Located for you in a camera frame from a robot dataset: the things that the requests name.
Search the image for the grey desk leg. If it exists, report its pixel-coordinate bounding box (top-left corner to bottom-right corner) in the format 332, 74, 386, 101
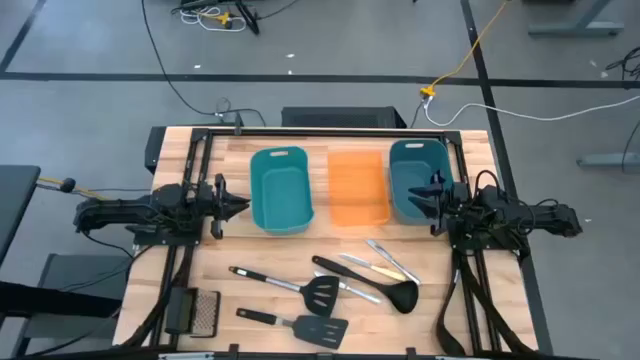
527, 0, 626, 39
575, 152, 640, 169

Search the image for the black sleeved cable bundle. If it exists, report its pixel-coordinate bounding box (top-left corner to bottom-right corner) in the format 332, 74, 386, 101
119, 244, 196, 350
435, 248, 539, 357

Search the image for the orange translucent plastic tray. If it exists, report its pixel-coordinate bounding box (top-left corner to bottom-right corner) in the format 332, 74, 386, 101
326, 150, 392, 228

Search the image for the yellow extension cord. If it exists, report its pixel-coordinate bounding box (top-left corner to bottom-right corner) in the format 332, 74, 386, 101
419, 0, 511, 99

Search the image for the steel-handled black slotted spatula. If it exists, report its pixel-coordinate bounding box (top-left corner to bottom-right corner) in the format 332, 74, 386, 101
228, 265, 342, 318

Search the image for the yellow cord with black knob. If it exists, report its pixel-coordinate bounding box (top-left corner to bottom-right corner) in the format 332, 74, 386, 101
38, 175, 109, 201

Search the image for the white coiled cable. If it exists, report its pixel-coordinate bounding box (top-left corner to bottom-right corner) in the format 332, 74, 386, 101
179, 5, 249, 34

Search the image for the black computer case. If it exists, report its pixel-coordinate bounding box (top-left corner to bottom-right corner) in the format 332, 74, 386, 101
280, 105, 408, 129

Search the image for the dark teal plastic bin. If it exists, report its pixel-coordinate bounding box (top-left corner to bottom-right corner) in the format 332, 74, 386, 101
388, 138, 455, 227

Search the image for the silver table knife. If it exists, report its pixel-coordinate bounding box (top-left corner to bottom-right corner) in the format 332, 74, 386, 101
365, 238, 422, 286
313, 270, 382, 305

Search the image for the light teal plastic bin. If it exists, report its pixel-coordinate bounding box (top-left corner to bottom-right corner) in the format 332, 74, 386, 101
249, 145, 316, 237

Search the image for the white floor cable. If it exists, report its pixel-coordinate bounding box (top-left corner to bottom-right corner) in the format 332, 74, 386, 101
423, 94, 640, 127

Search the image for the long black cable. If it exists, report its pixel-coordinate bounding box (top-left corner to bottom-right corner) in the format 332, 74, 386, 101
141, 0, 266, 126

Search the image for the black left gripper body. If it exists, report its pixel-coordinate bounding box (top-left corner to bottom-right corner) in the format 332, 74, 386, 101
198, 173, 227, 240

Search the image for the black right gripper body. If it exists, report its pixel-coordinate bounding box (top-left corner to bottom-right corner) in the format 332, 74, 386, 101
429, 169, 471, 237

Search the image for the black-handled slotted spatula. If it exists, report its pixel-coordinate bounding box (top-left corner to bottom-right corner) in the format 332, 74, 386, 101
235, 307, 350, 351

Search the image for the black ladle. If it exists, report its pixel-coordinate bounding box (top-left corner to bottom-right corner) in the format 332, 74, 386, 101
311, 254, 420, 316

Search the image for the black metal mesh box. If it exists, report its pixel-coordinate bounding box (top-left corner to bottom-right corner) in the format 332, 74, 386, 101
163, 286, 222, 339

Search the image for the black aluminium rig frame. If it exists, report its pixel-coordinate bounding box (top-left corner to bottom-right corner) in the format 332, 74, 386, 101
144, 125, 539, 360

